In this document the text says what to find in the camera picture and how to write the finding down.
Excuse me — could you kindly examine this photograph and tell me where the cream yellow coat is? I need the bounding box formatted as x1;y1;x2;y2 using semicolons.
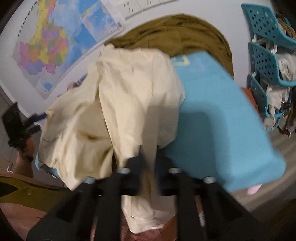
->
38;44;185;233

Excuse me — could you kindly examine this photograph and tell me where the person's left hand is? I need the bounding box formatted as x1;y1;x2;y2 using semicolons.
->
16;138;36;162

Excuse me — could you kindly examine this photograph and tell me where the olive brown jacket sleeve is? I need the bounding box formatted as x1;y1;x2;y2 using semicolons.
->
0;171;70;241

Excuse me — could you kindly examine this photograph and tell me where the light blue bed sheet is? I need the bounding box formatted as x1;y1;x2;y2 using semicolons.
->
159;51;285;191

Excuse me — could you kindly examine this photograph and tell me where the teal plastic shelf rack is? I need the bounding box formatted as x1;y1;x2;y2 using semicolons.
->
241;4;295;134

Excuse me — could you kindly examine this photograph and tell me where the olive green garment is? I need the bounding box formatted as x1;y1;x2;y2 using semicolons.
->
104;14;234;76

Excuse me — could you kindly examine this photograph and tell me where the colourful wall map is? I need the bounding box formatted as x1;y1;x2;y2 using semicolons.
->
13;0;123;99

